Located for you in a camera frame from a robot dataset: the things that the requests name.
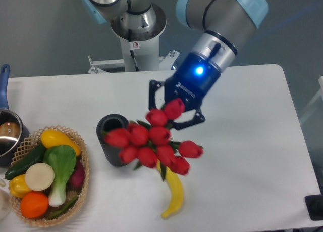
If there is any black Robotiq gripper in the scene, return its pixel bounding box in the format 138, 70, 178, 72
148, 53, 221, 130

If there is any purple sweet potato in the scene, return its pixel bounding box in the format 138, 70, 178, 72
69, 160, 85, 188

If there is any yellow squash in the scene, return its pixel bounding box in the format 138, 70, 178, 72
40, 129, 81, 156

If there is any round cream white slice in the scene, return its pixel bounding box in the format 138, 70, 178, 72
25, 163, 55, 191

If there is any red tulip bouquet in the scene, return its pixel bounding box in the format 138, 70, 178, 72
100, 98, 204, 182

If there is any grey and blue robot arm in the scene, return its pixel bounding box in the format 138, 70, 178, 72
82, 0, 269, 130

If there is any black device at table edge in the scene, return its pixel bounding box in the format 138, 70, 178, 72
304, 194, 322, 221

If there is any orange fruit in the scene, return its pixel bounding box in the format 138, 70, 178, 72
20, 191, 48, 218

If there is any green bok choy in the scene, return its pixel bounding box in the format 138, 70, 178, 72
43, 145, 77, 207

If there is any dark green cucumber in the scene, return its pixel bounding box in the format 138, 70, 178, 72
5, 142, 47, 180

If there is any green chili pepper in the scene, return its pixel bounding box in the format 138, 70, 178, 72
45, 196, 78, 220

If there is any blue handled saucepan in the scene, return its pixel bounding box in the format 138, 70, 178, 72
1, 64, 30, 167

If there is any yellow banana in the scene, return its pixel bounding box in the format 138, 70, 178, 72
156, 162, 184, 219

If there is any dark grey ribbed vase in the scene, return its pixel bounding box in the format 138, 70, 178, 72
96, 114, 132, 167

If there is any yellow bell pepper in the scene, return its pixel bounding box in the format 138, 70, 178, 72
9, 174, 32, 198

